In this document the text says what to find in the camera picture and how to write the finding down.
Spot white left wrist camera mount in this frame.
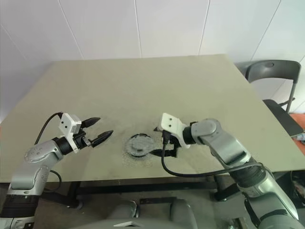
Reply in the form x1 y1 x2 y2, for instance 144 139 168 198
58 113 83 154

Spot grey round motor lid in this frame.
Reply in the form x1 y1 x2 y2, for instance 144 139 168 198
124 135 155 157

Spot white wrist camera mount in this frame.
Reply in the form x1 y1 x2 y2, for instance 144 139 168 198
58 113 83 154
158 113 191 149

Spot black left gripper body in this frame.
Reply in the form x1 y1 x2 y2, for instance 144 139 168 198
75 130 93 150

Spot round motor housing copper windings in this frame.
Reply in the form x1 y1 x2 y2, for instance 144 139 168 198
123 133 156 160

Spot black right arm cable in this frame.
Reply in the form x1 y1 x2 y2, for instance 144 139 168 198
161 133 263 177

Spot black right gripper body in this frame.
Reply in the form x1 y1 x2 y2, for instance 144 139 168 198
162 131 180 156

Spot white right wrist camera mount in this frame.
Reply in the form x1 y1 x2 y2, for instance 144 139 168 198
158 113 191 149

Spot black metal table frame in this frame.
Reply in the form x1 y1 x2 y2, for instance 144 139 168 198
46 176 237 208

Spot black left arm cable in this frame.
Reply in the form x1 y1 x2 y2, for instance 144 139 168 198
34 112 64 145

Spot orange object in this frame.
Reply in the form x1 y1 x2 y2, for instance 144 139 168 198
289 114 305 135

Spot grey folding chair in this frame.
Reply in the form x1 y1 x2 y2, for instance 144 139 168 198
244 59 305 138

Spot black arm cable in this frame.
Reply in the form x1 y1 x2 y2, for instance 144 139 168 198
161 133 263 177
34 112 64 145

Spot dark grey rounded shape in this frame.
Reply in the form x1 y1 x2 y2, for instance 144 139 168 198
169 198 199 229
106 199 141 229

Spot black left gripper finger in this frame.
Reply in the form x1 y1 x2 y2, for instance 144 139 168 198
91 130 114 147
82 116 101 128

